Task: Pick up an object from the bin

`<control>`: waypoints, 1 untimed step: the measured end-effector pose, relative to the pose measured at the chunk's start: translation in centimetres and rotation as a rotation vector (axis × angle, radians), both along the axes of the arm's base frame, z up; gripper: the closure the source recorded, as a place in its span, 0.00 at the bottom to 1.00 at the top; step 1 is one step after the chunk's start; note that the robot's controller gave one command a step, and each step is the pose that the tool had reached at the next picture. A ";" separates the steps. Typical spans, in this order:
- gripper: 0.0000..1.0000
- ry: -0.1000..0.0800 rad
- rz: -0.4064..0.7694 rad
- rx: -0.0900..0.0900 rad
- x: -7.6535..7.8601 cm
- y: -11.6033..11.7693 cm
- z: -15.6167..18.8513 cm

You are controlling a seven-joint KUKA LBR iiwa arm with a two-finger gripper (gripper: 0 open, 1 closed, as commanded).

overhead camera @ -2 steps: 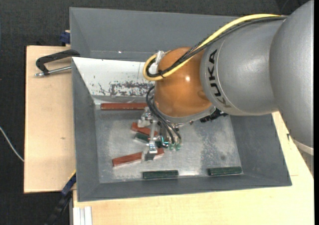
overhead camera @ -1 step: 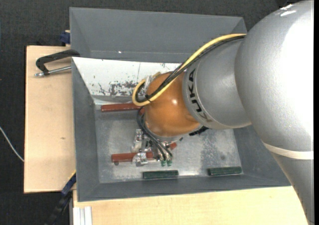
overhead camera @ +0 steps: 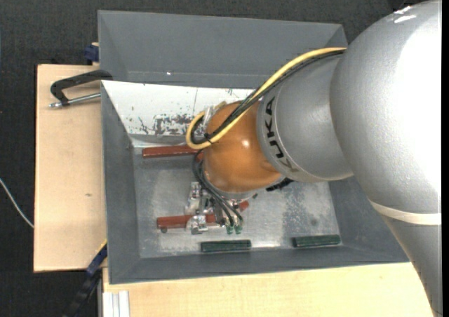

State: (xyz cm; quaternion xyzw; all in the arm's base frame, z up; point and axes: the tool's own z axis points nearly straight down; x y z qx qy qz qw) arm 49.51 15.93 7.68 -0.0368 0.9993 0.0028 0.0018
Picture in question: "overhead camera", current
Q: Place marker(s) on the dark green flat block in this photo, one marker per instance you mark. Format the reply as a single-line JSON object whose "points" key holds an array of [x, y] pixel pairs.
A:
{"points": [[226, 245], [316, 241]]}

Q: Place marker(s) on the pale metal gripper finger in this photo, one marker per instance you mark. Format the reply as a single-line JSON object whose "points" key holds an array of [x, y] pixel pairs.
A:
{"points": [[198, 223], [195, 192]]}

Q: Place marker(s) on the pale wood flat board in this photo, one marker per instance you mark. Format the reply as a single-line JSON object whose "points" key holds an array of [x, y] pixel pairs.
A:
{"points": [[66, 168]]}

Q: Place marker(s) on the grey metal bin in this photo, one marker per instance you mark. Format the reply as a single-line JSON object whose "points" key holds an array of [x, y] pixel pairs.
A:
{"points": [[161, 45]]}

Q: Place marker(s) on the red-brown flat block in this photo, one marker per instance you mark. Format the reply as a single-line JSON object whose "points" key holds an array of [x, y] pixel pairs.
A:
{"points": [[165, 151], [173, 221]]}

